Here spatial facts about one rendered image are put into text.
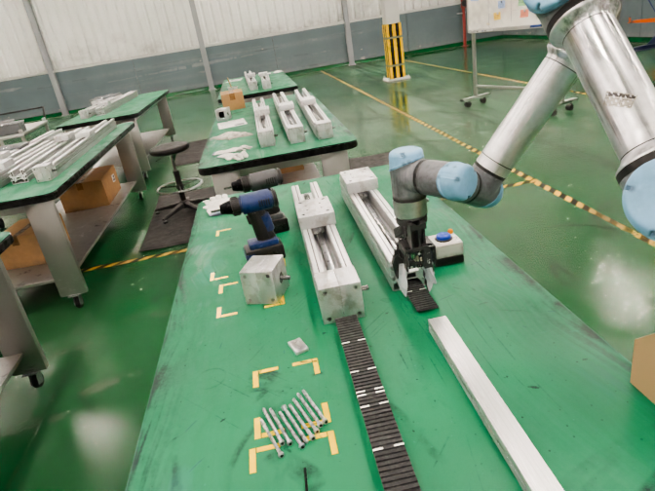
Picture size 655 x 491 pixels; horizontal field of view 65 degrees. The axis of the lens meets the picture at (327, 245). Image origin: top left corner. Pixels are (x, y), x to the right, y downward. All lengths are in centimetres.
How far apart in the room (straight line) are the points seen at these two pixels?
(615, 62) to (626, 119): 10
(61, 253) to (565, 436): 304
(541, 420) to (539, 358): 17
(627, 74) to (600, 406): 54
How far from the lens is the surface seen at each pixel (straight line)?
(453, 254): 143
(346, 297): 121
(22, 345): 286
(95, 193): 497
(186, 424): 107
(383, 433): 90
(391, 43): 1141
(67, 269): 354
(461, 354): 105
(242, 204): 154
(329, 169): 310
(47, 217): 344
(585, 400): 102
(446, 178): 105
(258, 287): 136
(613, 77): 95
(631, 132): 92
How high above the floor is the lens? 144
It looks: 24 degrees down
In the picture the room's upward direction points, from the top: 10 degrees counter-clockwise
